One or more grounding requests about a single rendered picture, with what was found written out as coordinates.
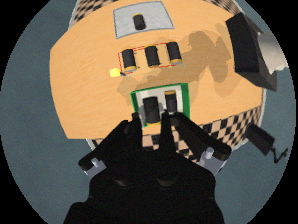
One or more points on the green box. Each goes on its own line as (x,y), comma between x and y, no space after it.
(182,93)

